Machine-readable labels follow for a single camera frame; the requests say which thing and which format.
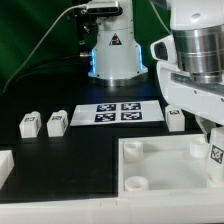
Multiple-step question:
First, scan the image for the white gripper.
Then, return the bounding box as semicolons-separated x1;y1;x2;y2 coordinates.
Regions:
157;61;224;134

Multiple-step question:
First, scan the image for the white square tabletop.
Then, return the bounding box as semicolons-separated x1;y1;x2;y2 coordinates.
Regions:
118;134;224;195

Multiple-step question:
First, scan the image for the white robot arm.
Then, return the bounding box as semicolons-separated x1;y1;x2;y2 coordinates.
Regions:
84;0;224;126

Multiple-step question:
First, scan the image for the white sheet with markers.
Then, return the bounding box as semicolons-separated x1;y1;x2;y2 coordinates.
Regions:
70;100;164;126

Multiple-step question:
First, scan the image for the white obstacle block left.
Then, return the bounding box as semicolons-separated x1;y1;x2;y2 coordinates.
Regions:
0;150;15;190

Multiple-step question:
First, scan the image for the white front fence rail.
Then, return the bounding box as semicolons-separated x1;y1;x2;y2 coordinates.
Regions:
0;190;224;224

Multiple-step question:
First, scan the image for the grey camera on base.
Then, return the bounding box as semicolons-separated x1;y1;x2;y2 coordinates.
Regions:
84;0;120;16

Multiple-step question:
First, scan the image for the grey camera cable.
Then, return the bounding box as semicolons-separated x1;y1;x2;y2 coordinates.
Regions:
2;3;88;94

